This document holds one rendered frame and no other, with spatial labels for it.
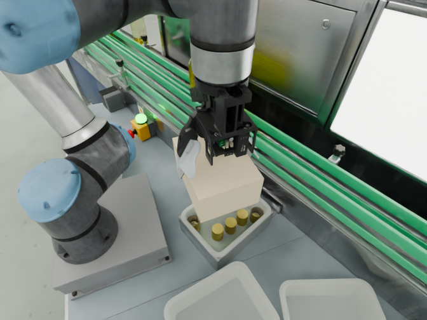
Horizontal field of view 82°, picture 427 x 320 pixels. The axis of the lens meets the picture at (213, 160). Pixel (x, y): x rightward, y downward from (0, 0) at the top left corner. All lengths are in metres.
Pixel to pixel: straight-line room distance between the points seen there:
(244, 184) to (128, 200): 0.43
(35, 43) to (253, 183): 0.34
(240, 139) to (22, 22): 0.26
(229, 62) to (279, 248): 0.61
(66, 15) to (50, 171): 0.41
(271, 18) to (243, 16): 0.54
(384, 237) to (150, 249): 0.55
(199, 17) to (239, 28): 0.04
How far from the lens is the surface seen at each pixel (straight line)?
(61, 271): 0.73
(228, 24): 0.28
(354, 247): 0.74
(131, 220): 0.73
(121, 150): 0.63
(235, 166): 0.45
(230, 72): 0.30
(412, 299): 0.78
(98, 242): 0.67
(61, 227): 0.60
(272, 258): 0.78
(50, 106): 0.60
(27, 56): 0.22
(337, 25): 0.71
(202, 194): 0.41
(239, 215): 0.75
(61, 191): 0.55
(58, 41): 0.23
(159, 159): 0.99
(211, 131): 0.34
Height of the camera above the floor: 1.46
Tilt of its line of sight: 47 degrees down
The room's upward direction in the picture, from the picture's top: straight up
